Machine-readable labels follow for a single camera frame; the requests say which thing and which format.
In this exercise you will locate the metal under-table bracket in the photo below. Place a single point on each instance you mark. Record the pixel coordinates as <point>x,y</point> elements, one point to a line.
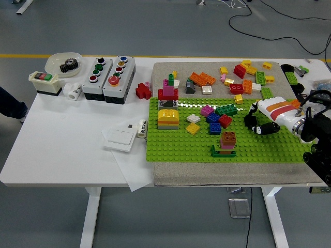
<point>235,190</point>

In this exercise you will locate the grey emergency-stop control box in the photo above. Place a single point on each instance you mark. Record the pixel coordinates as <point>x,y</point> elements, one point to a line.
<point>113,91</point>

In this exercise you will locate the white square tile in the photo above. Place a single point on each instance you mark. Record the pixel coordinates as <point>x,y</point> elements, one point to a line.
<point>207,89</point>

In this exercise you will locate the orange long brick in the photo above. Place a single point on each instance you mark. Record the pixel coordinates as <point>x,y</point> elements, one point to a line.
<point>295,103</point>
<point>197,79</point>
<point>247,87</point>
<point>209,78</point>

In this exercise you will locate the white table foot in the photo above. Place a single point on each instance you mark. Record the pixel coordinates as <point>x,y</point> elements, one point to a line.
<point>24,6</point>

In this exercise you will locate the white paper sheet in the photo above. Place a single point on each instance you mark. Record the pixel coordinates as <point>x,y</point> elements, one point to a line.
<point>134,170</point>

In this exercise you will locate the black toy brick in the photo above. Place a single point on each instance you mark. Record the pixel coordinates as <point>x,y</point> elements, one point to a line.
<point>250,120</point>

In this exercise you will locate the brown-orange square brick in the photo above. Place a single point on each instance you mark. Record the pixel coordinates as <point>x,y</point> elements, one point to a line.
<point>228,138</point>

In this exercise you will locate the white pipe tee fitting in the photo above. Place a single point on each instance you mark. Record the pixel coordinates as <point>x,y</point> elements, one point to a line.
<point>73,91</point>

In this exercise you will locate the white square brick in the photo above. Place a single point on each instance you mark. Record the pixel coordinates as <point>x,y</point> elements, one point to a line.
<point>309,139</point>
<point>193,118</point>

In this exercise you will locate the green studded baseplate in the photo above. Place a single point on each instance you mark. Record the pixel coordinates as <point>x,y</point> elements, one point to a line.
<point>181,144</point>

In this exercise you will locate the small pink brick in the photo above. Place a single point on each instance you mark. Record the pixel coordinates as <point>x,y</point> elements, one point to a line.
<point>165,82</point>
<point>223,78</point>

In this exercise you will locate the dark grey slope brick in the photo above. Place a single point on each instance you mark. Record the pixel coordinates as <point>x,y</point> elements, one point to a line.
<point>190,88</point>

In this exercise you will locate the magenta square brick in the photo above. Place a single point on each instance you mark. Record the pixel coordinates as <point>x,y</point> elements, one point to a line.
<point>207,111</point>

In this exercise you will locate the yellow-orange brick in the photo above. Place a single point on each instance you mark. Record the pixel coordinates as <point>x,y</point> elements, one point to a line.
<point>251,70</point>

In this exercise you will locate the yellow flat square brick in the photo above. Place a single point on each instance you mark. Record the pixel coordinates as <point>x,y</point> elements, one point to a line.
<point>193,128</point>

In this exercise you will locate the orange flat brick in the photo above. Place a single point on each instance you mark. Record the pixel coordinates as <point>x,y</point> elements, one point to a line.
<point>225,152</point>

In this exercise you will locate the orange plate brick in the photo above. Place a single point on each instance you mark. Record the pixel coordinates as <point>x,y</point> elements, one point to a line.
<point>168,121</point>

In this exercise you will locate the dark green long brick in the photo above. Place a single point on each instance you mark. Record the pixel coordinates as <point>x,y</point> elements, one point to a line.
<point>226,110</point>

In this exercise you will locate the red cross-shaped brick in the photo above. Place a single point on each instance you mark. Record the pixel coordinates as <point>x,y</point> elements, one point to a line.
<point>143,91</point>

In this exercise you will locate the blue square brick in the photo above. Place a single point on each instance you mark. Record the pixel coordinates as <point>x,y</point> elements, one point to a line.
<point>213,118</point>
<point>215,128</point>

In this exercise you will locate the red square brick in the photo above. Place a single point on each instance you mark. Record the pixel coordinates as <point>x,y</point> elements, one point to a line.
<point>225,121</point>

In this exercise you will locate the black electronic device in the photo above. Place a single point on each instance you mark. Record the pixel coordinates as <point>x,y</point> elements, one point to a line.
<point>320,96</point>

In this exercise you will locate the small white brick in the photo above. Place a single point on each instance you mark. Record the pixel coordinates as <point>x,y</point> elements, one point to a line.
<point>177,83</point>
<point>256,86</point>

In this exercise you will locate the grey-brown mat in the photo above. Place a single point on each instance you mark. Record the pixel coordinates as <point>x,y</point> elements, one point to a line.
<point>168,69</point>

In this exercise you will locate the red two-stud brick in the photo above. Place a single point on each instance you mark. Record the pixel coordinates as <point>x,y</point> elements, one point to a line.
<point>236,89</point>

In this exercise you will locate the cream red-green switch box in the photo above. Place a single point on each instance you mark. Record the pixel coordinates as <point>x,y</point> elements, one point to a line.
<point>45,85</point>

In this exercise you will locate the white wall switch plate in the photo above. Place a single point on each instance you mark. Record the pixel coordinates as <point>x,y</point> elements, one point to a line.
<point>120,138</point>

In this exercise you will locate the tiny pink brick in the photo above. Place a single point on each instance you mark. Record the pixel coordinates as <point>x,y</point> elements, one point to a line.
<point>147,83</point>

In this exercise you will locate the translucent white bowl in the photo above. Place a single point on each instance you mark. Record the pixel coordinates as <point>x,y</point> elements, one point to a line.
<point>54,62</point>

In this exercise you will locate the wide red brick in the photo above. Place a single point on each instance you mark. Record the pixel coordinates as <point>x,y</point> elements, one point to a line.
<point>161,95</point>

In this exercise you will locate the small green brick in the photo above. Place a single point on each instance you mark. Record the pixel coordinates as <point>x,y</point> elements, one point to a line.
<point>171,78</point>

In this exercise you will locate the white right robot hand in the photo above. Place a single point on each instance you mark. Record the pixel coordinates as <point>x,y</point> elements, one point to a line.
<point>274,111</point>

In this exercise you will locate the lime green long brick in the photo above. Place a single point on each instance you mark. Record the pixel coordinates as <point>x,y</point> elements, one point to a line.
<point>291,77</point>
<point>267,93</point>
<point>260,78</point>

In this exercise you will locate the grey and green clip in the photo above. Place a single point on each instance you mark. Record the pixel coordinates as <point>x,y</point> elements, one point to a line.
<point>301,70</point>

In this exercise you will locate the grey arch brick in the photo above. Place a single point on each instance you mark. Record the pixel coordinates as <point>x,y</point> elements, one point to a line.
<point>161,104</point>

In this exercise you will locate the pink flat brick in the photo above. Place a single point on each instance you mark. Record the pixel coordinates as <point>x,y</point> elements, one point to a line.
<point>227,146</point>

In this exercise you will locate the small yellow brick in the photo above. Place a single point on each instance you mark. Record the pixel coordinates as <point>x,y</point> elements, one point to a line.
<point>175,74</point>
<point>238,99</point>
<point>246,62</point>
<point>267,65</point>
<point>269,79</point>
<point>223,70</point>

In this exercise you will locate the black metal gear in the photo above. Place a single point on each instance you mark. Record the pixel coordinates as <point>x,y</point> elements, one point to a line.
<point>69,65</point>

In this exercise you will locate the grey metal foot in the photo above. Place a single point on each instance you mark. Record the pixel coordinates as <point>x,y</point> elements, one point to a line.
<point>200,2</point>

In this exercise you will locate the yellow domed brick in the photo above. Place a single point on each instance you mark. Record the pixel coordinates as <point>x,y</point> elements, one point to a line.
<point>168,113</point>

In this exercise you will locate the white table leg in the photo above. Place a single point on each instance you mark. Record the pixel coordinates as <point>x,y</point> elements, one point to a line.
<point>274,219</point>
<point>90,219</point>

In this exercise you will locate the dark green plate brick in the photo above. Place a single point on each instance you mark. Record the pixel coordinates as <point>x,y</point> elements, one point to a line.
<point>216,154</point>

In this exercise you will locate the white printed cylinder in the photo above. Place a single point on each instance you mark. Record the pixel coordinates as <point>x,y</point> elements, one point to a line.
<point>142,129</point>

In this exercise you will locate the metal floor socket plate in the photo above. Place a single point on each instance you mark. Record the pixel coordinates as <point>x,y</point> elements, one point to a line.
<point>239,208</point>

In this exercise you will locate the tall pink brick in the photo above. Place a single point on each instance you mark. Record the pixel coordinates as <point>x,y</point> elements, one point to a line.
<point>168,90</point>

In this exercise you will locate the bag of blue parts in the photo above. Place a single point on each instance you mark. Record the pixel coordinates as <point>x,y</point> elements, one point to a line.
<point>323,84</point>

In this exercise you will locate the light grey brick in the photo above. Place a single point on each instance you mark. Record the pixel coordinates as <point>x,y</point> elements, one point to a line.
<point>168,126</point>

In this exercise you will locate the grey four-button control box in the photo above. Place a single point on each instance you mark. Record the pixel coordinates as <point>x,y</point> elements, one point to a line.
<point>95,90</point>

